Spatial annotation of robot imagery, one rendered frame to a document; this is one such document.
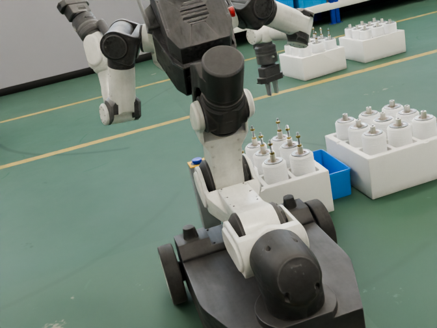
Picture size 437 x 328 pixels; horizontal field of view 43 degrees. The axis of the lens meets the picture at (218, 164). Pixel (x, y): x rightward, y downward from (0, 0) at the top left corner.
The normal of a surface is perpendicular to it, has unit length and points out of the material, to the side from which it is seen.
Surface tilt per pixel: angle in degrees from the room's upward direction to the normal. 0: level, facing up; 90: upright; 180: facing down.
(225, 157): 115
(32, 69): 90
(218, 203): 30
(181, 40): 53
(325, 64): 90
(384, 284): 0
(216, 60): 38
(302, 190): 90
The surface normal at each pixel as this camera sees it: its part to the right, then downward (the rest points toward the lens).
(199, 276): -0.20, -0.92
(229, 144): 0.31, 0.66
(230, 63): -0.01, -0.54
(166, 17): 0.04, -0.31
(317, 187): 0.23, 0.30
